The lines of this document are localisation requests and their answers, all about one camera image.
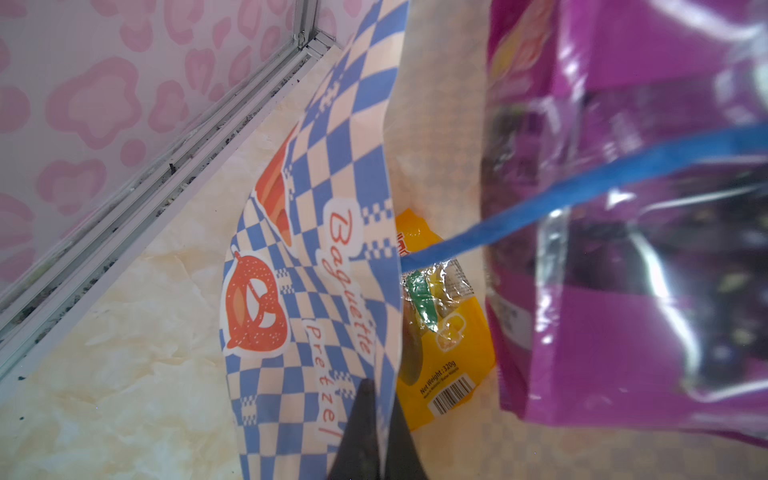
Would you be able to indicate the left aluminium frame post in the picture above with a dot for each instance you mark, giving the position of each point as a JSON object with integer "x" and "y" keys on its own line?
{"x": 94, "y": 95}

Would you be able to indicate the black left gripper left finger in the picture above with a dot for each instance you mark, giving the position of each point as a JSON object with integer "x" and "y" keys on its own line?
{"x": 358, "y": 453}

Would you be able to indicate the blue checkered paper bag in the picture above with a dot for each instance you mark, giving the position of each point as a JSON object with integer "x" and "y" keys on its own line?
{"x": 312, "y": 300}

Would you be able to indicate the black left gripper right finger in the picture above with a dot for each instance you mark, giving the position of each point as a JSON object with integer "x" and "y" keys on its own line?
{"x": 402, "y": 461}

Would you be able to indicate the yellow gummy snack bag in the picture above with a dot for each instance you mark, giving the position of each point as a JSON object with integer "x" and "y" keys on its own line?
{"x": 447, "y": 349}

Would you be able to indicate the purple snack bag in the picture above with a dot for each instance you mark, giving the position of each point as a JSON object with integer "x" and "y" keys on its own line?
{"x": 645, "y": 305}

